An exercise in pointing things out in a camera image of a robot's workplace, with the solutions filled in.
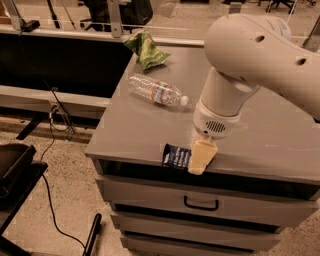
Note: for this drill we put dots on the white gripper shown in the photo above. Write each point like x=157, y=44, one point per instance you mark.
x=210, y=124

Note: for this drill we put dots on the grey drawer cabinet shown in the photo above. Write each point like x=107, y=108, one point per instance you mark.
x=175, y=191

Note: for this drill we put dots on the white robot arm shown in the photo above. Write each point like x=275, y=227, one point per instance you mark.
x=247, y=52

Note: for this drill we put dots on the black drawer handle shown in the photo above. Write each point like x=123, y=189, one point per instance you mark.
x=200, y=204

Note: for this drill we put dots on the green chip bag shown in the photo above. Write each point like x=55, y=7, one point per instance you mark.
x=143, y=45

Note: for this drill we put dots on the clear plastic water bottle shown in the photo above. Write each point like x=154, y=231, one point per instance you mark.
x=156, y=91

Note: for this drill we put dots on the dark blue snack bar wrapper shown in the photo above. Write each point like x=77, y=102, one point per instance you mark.
x=176, y=157

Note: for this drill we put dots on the grey metal rail bench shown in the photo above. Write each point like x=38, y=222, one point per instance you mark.
x=38, y=100

